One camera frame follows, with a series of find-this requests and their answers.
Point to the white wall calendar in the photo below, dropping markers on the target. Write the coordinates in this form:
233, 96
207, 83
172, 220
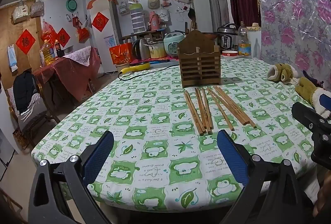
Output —
12, 57

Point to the person's right hand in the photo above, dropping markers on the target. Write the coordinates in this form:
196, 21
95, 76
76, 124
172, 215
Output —
324, 202

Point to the green white printed tablecloth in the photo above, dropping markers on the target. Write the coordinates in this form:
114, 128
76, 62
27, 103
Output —
144, 115

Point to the clear plastic oil bottle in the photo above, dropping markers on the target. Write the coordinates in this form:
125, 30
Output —
244, 42

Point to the olive plush mitten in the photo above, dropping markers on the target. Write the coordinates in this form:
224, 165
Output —
281, 72
309, 90

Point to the yellow handheld tool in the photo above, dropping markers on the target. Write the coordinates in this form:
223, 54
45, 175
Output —
137, 68

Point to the green plastic basin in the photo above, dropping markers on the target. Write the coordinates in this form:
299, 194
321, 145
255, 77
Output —
72, 4

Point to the white covered box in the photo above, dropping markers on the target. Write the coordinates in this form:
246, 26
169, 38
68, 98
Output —
254, 44

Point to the yellow enamel pot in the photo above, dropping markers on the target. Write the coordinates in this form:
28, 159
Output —
156, 51

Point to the dark soy sauce bottle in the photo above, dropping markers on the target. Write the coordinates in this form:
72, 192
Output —
59, 49

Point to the steel electric kettle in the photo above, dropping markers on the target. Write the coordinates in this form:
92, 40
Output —
140, 49

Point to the black jacket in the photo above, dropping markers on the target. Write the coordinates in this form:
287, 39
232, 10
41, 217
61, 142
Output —
24, 92

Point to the large cooking oil jug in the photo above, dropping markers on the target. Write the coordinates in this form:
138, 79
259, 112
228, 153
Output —
47, 54

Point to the wooden chopstick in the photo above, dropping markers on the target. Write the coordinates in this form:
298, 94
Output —
229, 106
195, 112
202, 111
192, 112
221, 110
233, 105
237, 107
207, 108

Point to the red white bowl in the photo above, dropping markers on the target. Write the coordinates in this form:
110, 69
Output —
230, 54

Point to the wooden chopstick holder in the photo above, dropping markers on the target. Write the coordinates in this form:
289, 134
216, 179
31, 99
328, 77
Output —
199, 63

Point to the plastic drawer tower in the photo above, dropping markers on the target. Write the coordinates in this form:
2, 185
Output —
137, 18

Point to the red diamond paper decoration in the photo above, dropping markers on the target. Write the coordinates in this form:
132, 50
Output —
100, 22
63, 37
25, 41

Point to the red gift box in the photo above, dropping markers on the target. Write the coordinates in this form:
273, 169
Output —
120, 54

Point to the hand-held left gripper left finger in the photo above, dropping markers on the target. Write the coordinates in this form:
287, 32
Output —
98, 156

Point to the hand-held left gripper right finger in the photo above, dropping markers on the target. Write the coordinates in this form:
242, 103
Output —
231, 154

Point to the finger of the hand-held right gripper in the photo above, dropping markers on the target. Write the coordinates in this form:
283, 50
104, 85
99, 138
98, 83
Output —
326, 105
306, 116

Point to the wooden chair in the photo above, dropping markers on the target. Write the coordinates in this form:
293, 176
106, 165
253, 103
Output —
33, 120

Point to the steel bowl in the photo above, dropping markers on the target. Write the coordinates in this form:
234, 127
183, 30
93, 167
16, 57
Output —
69, 50

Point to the pink thermos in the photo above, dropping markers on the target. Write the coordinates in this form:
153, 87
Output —
154, 20

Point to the red cloth covered table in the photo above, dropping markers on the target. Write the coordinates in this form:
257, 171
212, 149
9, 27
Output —
72, 76

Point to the silver black pressure cooker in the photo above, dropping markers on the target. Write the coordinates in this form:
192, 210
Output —
227, 37

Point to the white hanging bag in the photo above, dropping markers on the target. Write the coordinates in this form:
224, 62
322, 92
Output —
37, 8
20, 12

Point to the white refrigerator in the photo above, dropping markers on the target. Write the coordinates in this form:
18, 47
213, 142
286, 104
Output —
103, 45

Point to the mint green rice cooker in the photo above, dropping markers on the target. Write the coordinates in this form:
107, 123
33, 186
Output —
172, 45

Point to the floral plastic sheet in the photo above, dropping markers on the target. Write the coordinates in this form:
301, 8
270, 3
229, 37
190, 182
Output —
294, 11

